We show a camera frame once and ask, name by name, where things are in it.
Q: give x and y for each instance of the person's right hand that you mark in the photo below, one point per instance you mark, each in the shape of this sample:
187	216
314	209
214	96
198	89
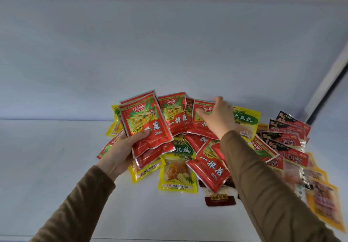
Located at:
221	119

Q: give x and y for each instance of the person's left hand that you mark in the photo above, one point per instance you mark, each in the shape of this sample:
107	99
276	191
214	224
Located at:
117	157

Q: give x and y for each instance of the red foil snack packet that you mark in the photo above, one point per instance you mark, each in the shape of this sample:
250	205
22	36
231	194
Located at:
197	127
152	124
155	154

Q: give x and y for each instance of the pile of red snack packets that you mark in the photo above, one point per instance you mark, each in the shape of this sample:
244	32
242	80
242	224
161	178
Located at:
209	168

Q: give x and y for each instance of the pile of yellow snack packets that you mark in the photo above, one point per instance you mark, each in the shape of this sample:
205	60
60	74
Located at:
176	173

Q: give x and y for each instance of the white metal shelf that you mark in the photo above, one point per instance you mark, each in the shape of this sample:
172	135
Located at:
54	168

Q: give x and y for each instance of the pile of black red snacks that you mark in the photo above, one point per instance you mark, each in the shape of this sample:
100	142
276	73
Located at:
285	139

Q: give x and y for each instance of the dark maroon snack packet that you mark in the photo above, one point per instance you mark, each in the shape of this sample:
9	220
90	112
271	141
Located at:
220	199

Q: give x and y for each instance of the orange clear snack packet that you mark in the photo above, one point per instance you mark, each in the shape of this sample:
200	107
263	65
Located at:
316	173
326	203
311	160

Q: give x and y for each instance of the person's right forearm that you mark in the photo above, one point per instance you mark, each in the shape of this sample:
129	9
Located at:
266	195

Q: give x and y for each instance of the person's left forearm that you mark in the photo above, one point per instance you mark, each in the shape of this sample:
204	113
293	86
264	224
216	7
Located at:
73	214

